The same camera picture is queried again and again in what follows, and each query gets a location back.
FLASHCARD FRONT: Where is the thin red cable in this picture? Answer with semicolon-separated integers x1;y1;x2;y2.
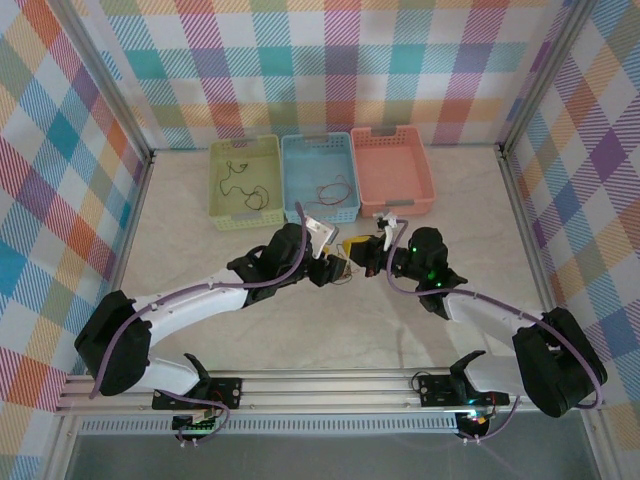
305;174;354;209

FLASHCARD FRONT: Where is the pink plastic basket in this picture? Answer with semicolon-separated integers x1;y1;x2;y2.
349;125;437;219

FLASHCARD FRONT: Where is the blue plastic basket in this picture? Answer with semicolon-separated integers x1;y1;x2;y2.
279;131;361;227

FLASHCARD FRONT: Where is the green plastic basket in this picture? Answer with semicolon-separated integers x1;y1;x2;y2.
208;133;285;232

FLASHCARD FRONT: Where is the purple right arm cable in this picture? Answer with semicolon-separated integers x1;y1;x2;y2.
384;219;607;446

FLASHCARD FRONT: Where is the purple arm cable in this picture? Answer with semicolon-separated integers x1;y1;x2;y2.
384;219;607;446
89;200;309;447

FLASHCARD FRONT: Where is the aluminium table edge rail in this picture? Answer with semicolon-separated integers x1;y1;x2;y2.
85;152;156;376
497;144;576;369

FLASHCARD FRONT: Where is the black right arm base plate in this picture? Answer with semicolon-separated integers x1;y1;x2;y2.
417;374;511;407

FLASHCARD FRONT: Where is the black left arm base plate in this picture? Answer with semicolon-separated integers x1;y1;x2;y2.
151;377;244;412

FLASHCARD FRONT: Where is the grey slotted cable duct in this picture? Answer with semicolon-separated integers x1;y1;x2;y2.
78;417;460;436

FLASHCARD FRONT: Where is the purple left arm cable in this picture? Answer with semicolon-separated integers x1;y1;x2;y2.
89;200;309;447

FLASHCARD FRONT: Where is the aluminium frame post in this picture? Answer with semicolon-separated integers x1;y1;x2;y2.
497;0;601;156
49;0;155;166

